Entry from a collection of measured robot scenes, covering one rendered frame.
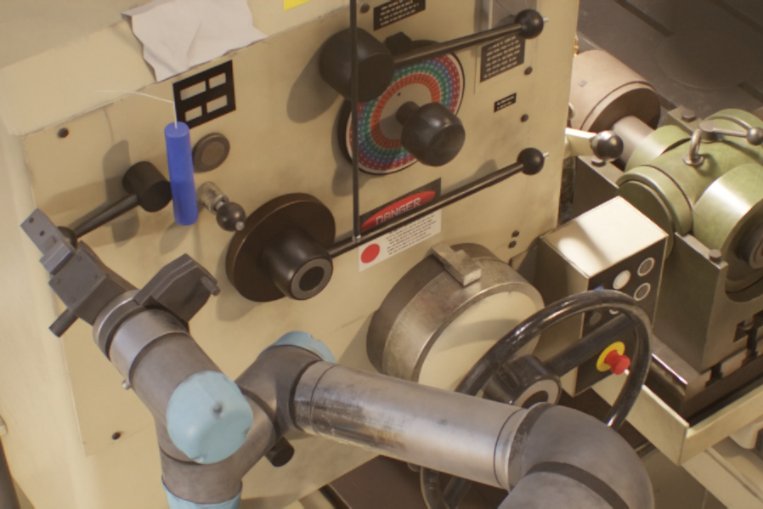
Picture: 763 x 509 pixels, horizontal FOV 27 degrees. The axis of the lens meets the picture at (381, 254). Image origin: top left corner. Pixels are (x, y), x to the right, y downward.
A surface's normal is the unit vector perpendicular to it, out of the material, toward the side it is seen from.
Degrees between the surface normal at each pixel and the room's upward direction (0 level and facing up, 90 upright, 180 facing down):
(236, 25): 51
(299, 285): 90
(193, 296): 90
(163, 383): 37
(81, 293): 32
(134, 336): 26
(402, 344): 65
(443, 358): 75
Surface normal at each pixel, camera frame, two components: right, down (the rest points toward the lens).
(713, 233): -0.72, 0.00
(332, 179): 0.58, 0.55
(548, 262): -0.81, 0.40
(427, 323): -0.51, -0.33
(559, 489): -0.15, -0.79
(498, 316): 0.57, 0.09
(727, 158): 0.17, -0.54
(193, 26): 0.16, -0.33
